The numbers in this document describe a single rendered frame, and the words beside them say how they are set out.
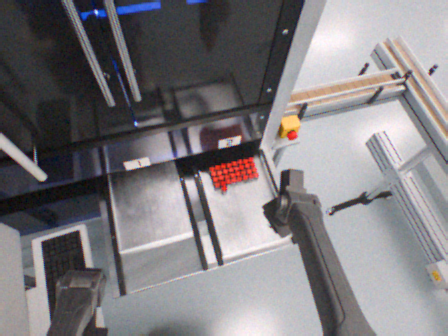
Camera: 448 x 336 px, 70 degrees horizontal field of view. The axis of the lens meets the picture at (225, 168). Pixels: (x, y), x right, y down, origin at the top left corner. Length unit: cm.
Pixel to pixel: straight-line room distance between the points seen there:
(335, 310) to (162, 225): 84
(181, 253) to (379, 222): 157
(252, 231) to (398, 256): 139
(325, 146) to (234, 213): 142
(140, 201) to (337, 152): 165
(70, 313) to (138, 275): 56
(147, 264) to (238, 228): 35
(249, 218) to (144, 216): 39
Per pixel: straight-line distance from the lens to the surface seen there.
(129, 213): 126
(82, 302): 69
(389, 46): 187
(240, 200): 125
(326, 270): 56
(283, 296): 211
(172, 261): 120
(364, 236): 235
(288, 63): 95
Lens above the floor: 205
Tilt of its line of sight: 64 degrees down
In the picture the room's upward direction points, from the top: 7 degrees clockwise
